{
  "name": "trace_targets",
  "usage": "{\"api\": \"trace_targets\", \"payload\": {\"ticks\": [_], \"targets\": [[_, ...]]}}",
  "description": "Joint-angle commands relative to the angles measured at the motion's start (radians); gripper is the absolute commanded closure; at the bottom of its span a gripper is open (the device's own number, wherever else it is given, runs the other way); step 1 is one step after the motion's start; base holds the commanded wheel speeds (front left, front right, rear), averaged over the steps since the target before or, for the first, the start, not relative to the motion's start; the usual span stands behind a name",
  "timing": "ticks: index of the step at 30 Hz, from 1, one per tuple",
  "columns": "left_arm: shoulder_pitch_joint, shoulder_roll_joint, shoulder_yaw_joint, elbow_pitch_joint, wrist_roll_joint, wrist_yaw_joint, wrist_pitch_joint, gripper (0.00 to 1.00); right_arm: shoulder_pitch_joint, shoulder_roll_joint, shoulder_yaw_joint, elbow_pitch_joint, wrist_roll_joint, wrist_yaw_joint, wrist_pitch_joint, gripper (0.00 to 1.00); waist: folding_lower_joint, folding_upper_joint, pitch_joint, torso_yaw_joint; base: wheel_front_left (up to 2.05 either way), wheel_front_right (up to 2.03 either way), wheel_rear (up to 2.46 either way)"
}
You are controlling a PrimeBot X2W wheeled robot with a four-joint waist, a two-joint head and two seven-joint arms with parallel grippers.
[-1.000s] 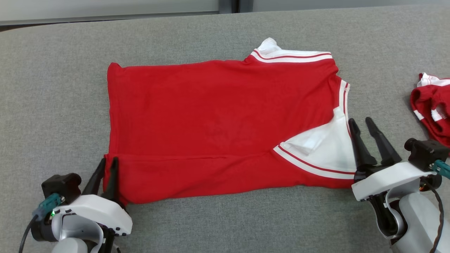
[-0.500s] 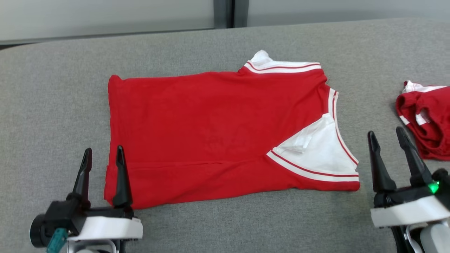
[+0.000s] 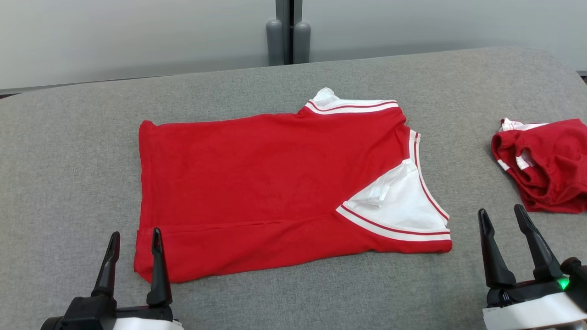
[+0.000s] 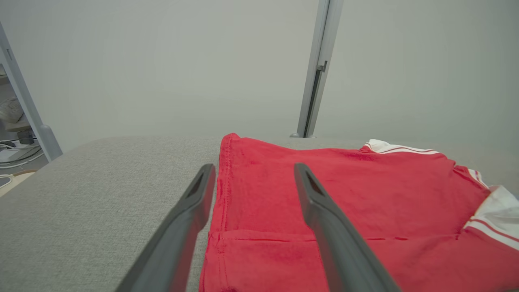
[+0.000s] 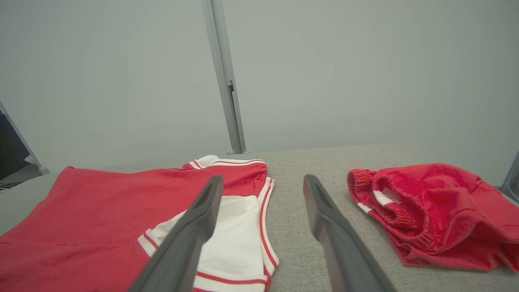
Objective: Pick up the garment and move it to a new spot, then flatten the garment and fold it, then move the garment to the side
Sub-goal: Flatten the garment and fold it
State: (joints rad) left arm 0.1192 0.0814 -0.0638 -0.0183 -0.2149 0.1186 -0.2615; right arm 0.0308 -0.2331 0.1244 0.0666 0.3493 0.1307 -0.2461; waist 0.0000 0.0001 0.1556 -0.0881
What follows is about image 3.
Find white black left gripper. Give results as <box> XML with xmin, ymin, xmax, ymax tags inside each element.
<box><xmin>91</xmin><ymin>227</ymin><xmax>185</xmax><ymax>330</ymax></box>

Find dark grey vertical frame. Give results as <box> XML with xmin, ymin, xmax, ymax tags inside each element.
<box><xmin>275</xmin><ymin>0</ymin><xmax>304</xmax><ymax>65</ymax></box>

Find grey rounded post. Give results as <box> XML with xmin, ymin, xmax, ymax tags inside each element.
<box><xmin>293</xmin><ymin>21</ymin><xmax>311</xmax><ymax>64</ymax></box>
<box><xmin>266</xmin><ymin>19</ymin><xmax>284</xmax><ymax>66</ymax></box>

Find red white T-shirt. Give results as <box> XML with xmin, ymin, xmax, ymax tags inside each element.
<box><xmin>133</xmin><ymin>87</ymin><xmax>454</xmax><ymax>284</ymax></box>

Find red shorts with white stripe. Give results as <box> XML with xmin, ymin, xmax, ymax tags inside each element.
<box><xmin>490</xmin><ymin>118</ymin><xmax>587</xmax><ymax>215</ymax></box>

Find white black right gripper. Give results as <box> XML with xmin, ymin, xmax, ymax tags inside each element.
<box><xmin>477</xmin><ymin>203</ymin><xmax>587</xmax><ymax>330</ymax></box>

